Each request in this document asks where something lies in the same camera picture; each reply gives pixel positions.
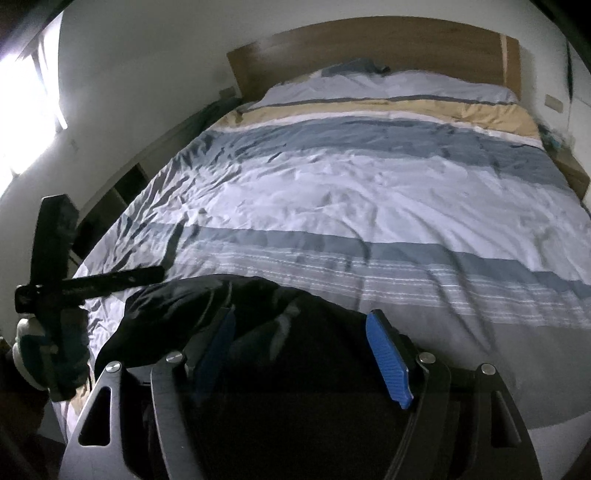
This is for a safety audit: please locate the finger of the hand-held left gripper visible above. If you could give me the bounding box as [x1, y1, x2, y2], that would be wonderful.
[69, 265, 167, 299]

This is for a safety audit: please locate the person's left hand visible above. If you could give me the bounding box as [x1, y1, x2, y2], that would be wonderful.
[9, 316, 90, 394]

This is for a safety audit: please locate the small clutter on nightstand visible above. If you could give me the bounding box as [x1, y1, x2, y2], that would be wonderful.
[539, 124, 574, 154]

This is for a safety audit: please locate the bed with striped duvet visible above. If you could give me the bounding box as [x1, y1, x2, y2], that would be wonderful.
[65, 76, 591, 462]

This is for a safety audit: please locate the wooden nightstand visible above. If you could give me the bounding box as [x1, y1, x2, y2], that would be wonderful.
[551, 151, 591, 200]

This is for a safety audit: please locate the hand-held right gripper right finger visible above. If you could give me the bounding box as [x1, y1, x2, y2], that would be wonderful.
[366, 310, 544, 480]

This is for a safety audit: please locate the white wardrobe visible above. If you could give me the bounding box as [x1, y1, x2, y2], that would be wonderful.
[564, 34, 591, 148]

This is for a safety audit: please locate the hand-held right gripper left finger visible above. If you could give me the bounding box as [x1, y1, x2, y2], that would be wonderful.
[58, 307, 237, 480]

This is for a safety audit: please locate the blue cloth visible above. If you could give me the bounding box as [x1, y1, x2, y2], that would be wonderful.
[322, 57, 391, 78]

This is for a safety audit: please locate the wooden headboard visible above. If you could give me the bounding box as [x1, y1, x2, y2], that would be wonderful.
[226, 16, 522, 103]

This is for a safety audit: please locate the low shelf unit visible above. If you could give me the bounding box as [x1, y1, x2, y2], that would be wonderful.
[71, 111, 218, 261]

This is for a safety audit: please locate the light pillow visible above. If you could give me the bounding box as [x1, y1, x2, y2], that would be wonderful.
[383, 69, 519, 105]
[249, 74, 391, 110]

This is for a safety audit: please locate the window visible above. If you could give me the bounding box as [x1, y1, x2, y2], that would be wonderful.
[0, 44, 70, 188]

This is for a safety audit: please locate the black puffer jacket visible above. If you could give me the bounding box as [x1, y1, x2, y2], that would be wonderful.
[95, 274, 419, 480]

